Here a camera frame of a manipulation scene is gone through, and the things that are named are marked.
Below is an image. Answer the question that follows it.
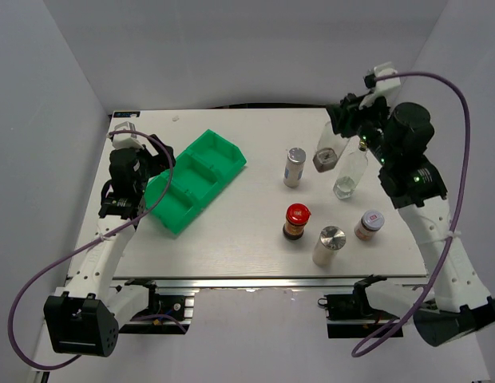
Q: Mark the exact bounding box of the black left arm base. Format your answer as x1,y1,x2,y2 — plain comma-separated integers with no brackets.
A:
112,278,192,335

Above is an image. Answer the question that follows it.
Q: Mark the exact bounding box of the white lid spice jar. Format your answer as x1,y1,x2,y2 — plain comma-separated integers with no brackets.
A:
354,210,385,241

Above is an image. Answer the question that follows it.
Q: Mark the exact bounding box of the green three-compartment plastic bin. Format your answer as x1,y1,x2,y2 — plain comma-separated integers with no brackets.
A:
145,129,247,235

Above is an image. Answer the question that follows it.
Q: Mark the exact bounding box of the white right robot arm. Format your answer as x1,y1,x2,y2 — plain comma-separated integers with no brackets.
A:
326,94,495,357

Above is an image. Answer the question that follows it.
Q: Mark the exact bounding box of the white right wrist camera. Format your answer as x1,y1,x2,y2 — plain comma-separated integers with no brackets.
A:
359,61,401,109

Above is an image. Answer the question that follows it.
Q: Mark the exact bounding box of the red cap sauce bottle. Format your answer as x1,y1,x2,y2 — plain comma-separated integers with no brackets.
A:
283,203,311,240

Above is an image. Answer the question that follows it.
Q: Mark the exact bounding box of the left blue logo sticker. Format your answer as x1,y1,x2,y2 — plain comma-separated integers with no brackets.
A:
112,111,141,118

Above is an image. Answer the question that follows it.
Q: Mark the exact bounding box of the white shaker blue label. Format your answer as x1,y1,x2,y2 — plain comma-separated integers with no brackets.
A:
283,147,306,188

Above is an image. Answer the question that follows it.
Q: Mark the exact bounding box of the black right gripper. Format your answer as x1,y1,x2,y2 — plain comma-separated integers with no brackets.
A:
323,90,394,167

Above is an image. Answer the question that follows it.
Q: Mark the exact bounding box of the white shaker silver lid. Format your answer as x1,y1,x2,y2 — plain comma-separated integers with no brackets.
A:
312,226,347,267

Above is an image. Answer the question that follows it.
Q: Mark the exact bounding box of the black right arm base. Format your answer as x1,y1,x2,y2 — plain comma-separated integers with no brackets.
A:
317,275,398,339

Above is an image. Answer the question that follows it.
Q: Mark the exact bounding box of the clear glass bottle gold spout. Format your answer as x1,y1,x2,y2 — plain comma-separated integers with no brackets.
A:
333,140,368,199

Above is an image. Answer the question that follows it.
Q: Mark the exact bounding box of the glass bottle with dark sauce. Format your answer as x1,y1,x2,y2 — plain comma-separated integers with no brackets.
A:
312,121,350,172

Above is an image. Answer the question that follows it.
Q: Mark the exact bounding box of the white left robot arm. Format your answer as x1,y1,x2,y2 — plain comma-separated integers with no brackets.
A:
44,131,176,357

